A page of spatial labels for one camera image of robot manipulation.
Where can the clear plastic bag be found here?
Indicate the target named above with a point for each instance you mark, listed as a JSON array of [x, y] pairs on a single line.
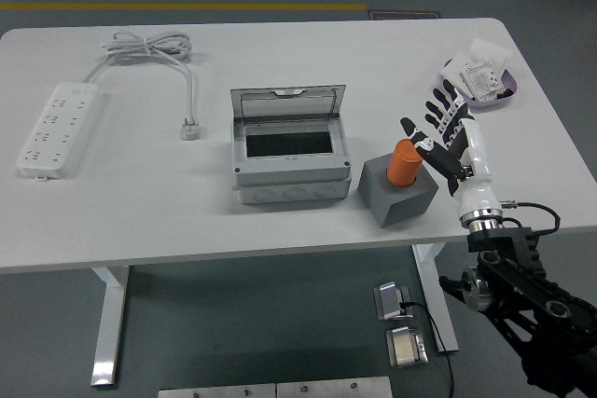
[[490, 50]]

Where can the white socket panel with label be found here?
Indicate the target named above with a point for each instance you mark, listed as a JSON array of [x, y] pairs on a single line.
[[485, 81]]

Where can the transparent hinged box lid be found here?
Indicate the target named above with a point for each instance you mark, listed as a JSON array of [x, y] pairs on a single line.
[[289, 106]]

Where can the purple shallow dish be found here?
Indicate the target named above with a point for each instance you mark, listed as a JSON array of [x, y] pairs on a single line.
[[494, 102]]

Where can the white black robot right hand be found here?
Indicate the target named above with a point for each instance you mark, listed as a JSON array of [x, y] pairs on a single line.
[[473, 151]]

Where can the silver floor socket box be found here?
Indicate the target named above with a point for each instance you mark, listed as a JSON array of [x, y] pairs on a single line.
[[389, 300], [403, 347]]

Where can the grey block with round hole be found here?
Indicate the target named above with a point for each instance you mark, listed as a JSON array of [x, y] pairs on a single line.
[[401, 211]]

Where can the grey electrical enclosure box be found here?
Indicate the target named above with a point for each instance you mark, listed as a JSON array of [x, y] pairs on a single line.
[[289, 169]]

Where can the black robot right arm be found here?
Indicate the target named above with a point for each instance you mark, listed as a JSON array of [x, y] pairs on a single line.
[[508, 249]]

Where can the orange cylindrical battery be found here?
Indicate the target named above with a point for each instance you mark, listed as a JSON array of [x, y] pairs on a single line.
[[403, 165]]

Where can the grey metal plate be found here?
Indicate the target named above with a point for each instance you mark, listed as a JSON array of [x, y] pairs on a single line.
[[214, 392], [333, 388]]

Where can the plain white packet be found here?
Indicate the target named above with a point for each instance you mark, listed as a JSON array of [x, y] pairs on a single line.
[[459, 64]]

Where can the brown floor sign plate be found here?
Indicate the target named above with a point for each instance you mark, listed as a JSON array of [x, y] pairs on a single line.
[[403, 15]]

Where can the white table leg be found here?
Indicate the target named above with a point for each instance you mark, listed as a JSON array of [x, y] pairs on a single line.
[[440, 305], [109, 323]]

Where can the white power strip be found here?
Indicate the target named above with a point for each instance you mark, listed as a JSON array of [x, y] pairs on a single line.
[[56, 127]]

